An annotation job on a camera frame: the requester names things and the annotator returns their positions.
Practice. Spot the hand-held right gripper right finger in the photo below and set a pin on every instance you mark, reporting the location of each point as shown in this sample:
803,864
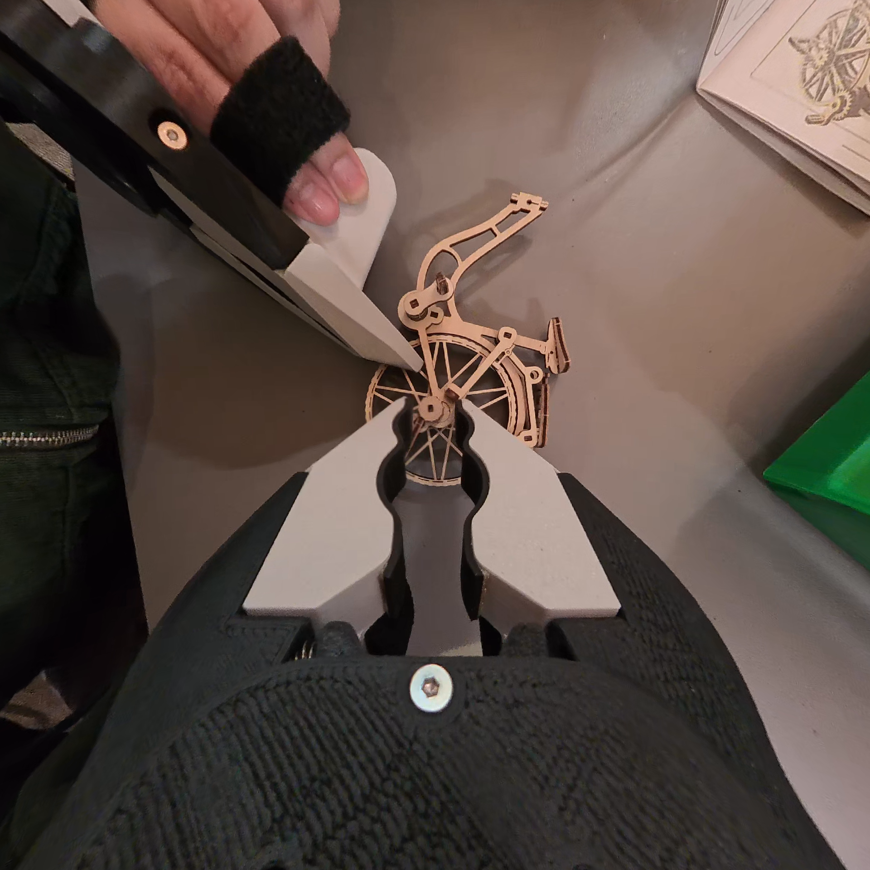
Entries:
544,537

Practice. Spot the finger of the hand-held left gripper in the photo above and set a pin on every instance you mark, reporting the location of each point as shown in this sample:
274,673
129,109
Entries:
272,289
353,319

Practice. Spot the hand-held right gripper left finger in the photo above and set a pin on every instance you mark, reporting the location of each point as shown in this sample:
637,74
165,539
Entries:
319,537

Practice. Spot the wooden bicycle model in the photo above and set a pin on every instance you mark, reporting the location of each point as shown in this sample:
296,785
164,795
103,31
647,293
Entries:
418,302

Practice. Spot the grey desk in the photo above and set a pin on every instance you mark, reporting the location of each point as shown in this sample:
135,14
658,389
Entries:
646,340

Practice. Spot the person's left hand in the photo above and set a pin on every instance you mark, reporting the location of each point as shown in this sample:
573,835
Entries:
204,41

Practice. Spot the green plastic bin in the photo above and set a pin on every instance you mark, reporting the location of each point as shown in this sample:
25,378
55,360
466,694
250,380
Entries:
829,462

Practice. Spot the white instruction booklet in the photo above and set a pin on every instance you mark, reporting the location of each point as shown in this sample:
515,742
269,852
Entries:
781,88

